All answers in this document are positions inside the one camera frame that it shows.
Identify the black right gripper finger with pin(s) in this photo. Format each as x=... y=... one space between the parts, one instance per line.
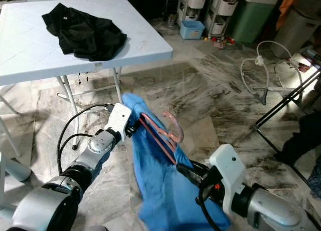
x=191 y=175

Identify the pink-red plastic clothes hanger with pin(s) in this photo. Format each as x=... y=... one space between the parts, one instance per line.
x=181 y=131

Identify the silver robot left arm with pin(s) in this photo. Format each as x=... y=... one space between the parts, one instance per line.
x=50 y=211

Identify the black metal drying rack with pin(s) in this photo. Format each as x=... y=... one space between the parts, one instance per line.
x=256 y=127

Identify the black garment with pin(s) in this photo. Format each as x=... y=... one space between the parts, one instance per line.
x=85 y=35

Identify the blue plaid shirt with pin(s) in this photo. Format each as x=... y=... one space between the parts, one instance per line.
x=317 y=181

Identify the light blue plastic bin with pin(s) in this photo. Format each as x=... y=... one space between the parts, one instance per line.
x=192 y=30

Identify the small red toy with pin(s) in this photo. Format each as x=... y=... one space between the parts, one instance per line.
x=223 y=40

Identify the white folding table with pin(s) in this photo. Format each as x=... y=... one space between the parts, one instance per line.
x=30 y=45

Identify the white drawer cart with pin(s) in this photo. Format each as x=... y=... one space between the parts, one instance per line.
x=223 y=8
x=193 y=0

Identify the green storage bin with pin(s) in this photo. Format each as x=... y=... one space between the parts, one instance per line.
x=248 y=23

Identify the grey trash bin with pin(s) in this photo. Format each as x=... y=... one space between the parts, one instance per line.
x=296 y=33

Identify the orange cloth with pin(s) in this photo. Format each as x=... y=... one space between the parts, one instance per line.
x=288 y=8

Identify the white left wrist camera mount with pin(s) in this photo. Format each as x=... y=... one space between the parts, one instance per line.
x=119 y=118

